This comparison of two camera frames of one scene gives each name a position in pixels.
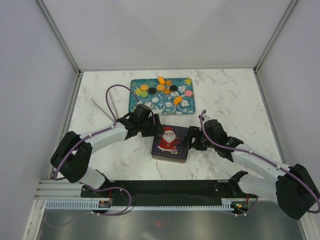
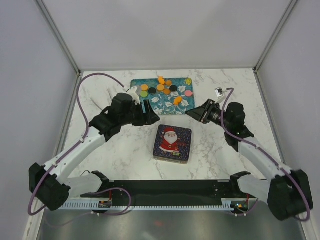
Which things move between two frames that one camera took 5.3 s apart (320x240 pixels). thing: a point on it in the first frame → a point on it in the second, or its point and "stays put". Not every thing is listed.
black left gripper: [156, 129] → [150, 117]
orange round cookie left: [144, 87] stays put
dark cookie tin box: [169, 159] stays put
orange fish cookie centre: [178, 99] stays put
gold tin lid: [173, 143] stays put
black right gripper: [194, 132] → [202, 112]
